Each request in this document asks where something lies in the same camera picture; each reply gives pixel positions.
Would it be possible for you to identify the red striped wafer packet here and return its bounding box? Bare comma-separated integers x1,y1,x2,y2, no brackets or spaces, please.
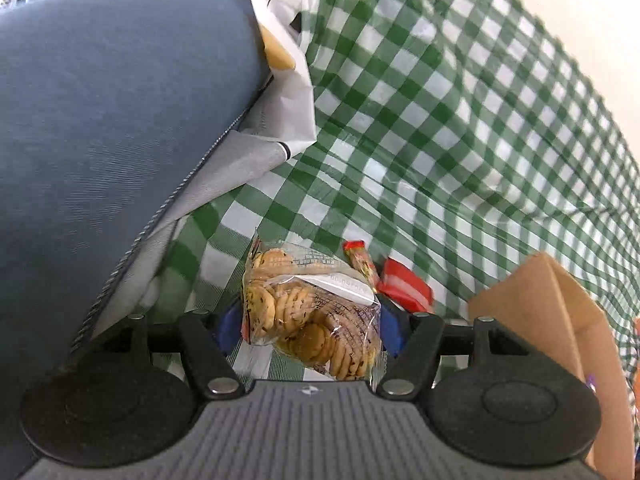
376,258,435,314

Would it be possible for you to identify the green white checked cloth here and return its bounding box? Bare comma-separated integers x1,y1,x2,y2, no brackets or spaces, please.
150,0,640,451

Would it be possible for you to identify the clear bag of small cookies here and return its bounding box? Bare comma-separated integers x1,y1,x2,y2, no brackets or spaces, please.
241,239,389,394

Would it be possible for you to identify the blue cushion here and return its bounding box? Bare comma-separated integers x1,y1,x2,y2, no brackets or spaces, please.
0,0,274,480

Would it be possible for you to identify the white paper bag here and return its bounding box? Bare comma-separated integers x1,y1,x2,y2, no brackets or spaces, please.
248,0,317,161

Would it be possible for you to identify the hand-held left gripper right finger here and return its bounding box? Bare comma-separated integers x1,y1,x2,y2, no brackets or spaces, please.
377,294,507,401

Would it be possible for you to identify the grey fabric sheet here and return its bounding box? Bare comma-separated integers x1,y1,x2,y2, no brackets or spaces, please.
74,122,292,353

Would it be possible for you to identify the small red yellow candy packet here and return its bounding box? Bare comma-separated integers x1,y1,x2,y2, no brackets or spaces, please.
342,240,379,292

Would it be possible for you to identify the tan flat packet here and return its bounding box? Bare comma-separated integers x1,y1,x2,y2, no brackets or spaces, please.
260,25,297,72

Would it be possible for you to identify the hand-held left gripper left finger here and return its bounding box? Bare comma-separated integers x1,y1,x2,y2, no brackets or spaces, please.
107,305,247,401

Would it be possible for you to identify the brown cardboard box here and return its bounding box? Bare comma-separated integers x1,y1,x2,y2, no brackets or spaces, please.
467,252,637,480

